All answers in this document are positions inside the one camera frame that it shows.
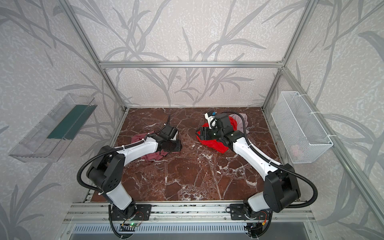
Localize maroon cloth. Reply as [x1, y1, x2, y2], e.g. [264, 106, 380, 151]
[131, 133, 170, 161]

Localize red cloth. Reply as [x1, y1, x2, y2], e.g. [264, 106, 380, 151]
[197, 116, 237, 154]

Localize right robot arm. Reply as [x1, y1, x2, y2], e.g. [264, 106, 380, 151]
[196, 112, 301, 214]

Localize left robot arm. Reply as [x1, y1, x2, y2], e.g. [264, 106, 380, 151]
[86, 124, 182, 211]

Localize light pink cloth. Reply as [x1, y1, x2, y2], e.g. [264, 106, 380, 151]
[231, 113, 249, 134]

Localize green pad in tray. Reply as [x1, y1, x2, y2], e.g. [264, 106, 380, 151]
[48, 105, 97, 140]

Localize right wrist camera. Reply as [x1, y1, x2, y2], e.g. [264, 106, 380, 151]
[205, 111, 217, 129]

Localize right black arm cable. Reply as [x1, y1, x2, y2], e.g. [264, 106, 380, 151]
[221, 111, 319, 238]

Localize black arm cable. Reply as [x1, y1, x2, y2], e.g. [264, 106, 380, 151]
[76, 115, 172, 239]
[221, 111, 319, 238]

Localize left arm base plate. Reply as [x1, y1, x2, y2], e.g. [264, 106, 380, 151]
[110, 204, 152, 221]

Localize white wire mesh basket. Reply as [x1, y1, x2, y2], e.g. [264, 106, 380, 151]
[271, 91, 333, 164]

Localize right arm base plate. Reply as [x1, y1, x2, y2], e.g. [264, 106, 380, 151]
[226, 204, 270, 222]

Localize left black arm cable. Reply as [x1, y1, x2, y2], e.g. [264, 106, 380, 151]
[76, 115, 172, 239]

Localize aluminium frame horizontal bar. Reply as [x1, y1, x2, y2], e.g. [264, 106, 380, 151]
[99, 61, 283, 69]

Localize aluminium front rail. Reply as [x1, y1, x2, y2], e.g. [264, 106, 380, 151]
[63, 201, 315, 224]

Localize clear plastic wall tray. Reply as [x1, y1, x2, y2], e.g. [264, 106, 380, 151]
[9, 94, 98, 163]

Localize right frame post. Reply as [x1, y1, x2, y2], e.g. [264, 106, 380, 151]
[262, 0, 319, 112]

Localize frame post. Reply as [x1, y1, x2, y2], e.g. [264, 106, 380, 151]
[58, 0, 127, 111]
[262, 0, 319, 112]

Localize left frame post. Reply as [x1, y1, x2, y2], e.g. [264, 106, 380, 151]
[58, 0, 127, 111]

